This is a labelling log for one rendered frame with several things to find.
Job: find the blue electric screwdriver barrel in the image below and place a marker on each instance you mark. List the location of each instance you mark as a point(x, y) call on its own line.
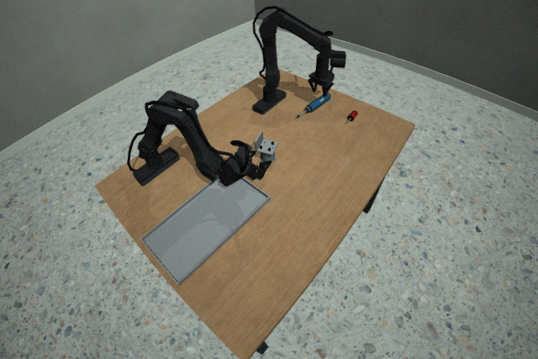
point(316, 103)

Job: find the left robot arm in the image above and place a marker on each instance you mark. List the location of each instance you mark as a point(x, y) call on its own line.
point(320, 42)

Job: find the grey l-shaped metal bracket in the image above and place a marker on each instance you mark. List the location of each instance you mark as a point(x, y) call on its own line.
point(265, 145)

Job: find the dark grey cylinder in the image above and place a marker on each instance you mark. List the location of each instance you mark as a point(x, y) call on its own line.
point(265, 157)

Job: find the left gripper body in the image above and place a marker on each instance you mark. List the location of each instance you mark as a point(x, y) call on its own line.
point(322, 76)

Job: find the red screwdriver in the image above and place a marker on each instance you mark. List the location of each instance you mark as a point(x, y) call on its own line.
point(352, 116)

